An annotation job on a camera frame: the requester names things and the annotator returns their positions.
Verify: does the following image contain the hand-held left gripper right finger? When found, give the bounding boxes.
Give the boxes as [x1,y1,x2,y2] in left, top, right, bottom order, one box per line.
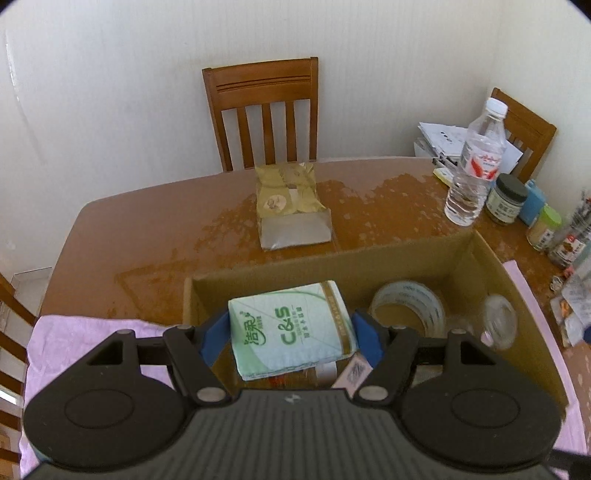
[352,309,502,407]

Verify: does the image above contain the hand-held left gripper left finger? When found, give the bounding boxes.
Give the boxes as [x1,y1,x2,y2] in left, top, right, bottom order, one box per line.
[81,311,232,407]

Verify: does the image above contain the green tissue pack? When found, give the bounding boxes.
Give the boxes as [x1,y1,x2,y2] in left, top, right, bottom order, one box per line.
[228,279,360,381]

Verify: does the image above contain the cardboard box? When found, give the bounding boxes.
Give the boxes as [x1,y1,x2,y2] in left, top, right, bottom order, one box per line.
[182,228,568,421]

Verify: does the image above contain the pink carton box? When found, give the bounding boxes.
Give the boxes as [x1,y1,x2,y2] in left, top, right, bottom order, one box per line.
[330,353,375,391]

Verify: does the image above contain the clear tape roll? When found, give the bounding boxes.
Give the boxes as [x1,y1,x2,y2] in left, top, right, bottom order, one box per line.
[369,279,446,337]

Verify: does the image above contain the clear plastic jar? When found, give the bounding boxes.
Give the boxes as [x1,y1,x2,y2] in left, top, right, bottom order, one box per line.
[443,293,518,352]

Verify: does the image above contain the pink tablecloth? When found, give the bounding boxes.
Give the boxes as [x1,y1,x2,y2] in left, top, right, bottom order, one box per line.
[18,261,587,478]

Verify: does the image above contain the gold foil bag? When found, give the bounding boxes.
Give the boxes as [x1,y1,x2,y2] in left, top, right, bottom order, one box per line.
[255,161,333,251]

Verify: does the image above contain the small black-lid glass jar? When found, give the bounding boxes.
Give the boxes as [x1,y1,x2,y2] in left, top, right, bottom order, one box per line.
[485,174,528,225]

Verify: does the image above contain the red-label water bottle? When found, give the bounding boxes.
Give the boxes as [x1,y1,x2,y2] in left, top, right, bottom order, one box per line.
[444,98,509,227]

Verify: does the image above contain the green-lid container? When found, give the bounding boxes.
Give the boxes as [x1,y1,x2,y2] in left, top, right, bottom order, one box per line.
[526,204,563,252]

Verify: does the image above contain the wooden chair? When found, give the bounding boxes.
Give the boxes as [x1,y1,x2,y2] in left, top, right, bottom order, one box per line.
[202,56,320,172]
[490,87,558,183]
[0,272,38,467]

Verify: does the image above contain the clear plastic bag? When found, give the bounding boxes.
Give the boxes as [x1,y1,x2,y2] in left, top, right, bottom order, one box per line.
[549,265,591,349]

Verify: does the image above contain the blue plastic container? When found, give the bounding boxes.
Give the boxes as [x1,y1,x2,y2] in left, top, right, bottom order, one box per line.
[519,179,548,227]

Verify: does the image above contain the white papers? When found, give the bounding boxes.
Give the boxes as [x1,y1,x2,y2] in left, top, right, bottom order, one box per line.
[413,121,525,174]

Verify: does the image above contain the pen holder with pens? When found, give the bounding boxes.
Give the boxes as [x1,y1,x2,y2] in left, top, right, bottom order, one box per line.
[547,187,591,271]

